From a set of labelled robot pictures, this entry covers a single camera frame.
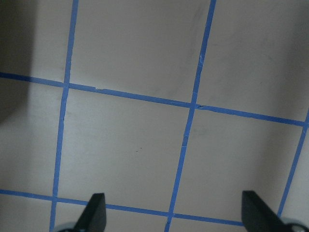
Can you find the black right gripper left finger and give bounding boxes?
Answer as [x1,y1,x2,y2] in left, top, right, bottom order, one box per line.
[73,193,107,232]

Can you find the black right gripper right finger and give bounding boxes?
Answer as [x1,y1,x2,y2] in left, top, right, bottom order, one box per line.
[241,190,290,232]

